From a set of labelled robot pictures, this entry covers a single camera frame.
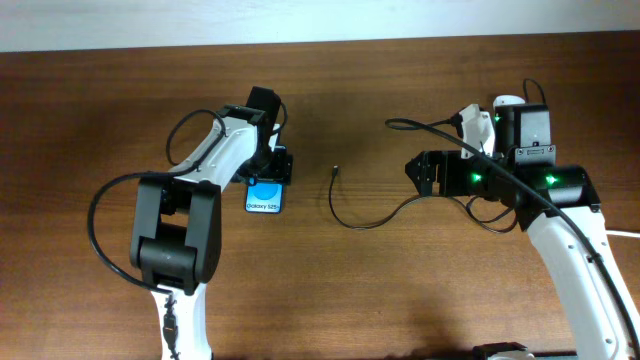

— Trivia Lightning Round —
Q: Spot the blue Galaxy smartphone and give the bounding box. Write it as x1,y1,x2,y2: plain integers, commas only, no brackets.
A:
245,183,284,214

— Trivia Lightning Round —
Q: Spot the black charging cable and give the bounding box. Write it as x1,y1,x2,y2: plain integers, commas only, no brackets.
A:
327,165,521,236

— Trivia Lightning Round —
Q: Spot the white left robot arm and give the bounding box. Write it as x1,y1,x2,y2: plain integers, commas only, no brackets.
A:
130,100,293,359

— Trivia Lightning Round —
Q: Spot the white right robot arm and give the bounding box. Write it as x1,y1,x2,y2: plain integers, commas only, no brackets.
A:
405,103,639,359

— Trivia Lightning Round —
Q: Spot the white power strip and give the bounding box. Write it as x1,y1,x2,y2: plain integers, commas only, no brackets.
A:
493,95,526,108

